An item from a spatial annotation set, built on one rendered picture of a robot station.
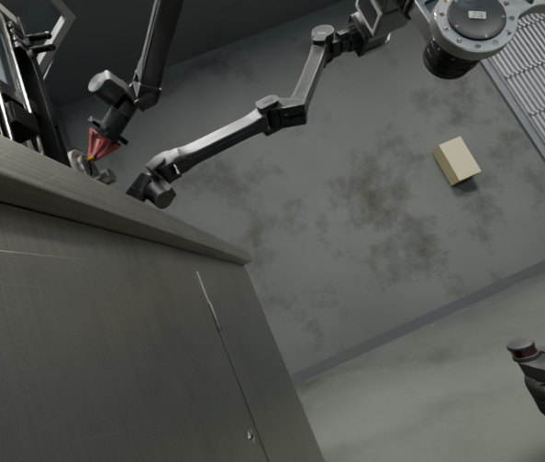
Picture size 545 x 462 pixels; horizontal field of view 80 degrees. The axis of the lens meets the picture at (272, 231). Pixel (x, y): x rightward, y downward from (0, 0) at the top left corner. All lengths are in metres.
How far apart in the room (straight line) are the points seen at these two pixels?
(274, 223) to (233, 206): 0.43
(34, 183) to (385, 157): 3.27
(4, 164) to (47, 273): 0.09
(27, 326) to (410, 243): 3.13
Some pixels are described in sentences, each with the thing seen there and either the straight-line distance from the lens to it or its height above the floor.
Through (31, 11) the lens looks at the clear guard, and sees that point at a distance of 1.60.
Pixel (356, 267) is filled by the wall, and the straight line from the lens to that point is 3.08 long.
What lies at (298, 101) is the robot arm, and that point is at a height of 1.22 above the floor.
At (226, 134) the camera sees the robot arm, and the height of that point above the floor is 1.21.
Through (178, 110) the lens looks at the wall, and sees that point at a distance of 3.68.
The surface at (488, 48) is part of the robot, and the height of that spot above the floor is 1.04.
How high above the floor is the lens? 0.70
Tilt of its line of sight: 11 degrees up
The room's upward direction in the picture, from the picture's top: 24 degrees counter-clockwise
